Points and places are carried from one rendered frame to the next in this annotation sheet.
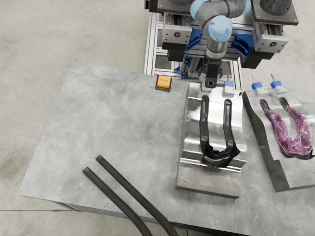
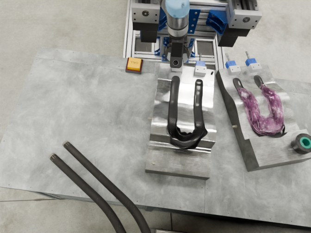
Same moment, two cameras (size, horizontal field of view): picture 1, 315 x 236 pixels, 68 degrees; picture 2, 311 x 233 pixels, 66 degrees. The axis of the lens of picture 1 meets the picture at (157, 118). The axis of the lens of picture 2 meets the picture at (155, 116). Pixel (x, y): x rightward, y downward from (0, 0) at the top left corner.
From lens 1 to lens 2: 0.13 m
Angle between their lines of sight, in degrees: 3
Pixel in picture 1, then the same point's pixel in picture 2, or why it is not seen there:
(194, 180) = (163, 162)
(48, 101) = not seen: hidden behind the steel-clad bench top
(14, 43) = not seen: outside the picture
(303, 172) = (273, 150)
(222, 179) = (191, 160)
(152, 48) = (131, 30)
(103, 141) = (71, 127)
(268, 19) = not seen: outside the picture
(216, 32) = (171, 7)
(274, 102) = (248, 80)
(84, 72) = (52, 58)
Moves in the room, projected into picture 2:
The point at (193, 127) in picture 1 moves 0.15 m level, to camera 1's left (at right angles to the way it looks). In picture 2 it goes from (162, 109) to (127, 105)
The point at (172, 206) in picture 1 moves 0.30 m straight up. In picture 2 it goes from (142, 189) to (144, 176)
